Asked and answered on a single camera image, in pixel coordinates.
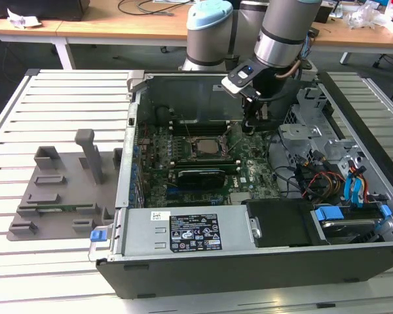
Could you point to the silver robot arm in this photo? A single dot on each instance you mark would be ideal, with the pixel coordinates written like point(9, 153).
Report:
point(281, 39)

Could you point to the CPU socket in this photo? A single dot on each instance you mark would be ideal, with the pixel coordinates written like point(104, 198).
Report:
point(193, 148)

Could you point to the silver metal drive cage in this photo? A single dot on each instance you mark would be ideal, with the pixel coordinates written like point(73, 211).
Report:
point(298, 134)

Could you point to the small black device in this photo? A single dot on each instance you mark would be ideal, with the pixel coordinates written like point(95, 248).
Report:
point(315, 32)

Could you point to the wooden desk white legs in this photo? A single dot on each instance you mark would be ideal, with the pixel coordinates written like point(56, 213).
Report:
point(347, 39)
point(95, 27)

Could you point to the black RAM stick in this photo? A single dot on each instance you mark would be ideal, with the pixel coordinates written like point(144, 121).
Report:
point(199, 123)
point(204, 168)

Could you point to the small black box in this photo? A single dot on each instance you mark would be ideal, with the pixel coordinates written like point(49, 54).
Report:
point(327, 14)

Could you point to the green motherboard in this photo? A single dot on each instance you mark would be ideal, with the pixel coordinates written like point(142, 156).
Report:
point(255, 170)

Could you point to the black chair base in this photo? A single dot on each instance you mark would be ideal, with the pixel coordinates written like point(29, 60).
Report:
point(381, 60)

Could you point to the clear plastic bags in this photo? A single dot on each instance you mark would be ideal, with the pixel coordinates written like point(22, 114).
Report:
point(363, 16)

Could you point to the black chair caster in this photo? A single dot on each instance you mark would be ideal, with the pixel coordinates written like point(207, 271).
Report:
point(163, 49)

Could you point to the silver chipset heatsink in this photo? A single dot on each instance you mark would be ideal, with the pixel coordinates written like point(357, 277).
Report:
point(240, 197)

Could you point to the black graphics card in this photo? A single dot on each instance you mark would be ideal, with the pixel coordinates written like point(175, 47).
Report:
point(199, 180)

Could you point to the black plastic shroud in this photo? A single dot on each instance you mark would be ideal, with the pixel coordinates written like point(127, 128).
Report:
point(281, 222)

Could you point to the hard disk blue carrier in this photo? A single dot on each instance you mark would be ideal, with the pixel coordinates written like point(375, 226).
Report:
point(344, 229)

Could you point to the black open PC case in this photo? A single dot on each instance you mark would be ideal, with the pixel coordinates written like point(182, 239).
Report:
point(249, 274)

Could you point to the silver power supply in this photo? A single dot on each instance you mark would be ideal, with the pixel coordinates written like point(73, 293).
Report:
point(144, 235)

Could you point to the grey parts rack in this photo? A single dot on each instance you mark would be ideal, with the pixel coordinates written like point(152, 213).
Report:
point(72, 183)

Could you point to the blue release latch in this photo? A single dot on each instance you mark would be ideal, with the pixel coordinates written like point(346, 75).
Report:
point(97, 236)

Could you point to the large black box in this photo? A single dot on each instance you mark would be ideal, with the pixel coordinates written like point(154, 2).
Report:
point(36, 8)

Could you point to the green RAM stick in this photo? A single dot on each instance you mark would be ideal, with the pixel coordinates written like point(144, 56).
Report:
point(57, 208)

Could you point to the crumpled white paper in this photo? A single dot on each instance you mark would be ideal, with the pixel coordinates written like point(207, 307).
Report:
point(19, 20)

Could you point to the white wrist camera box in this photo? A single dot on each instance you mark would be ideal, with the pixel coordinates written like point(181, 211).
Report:
point(232, 85)

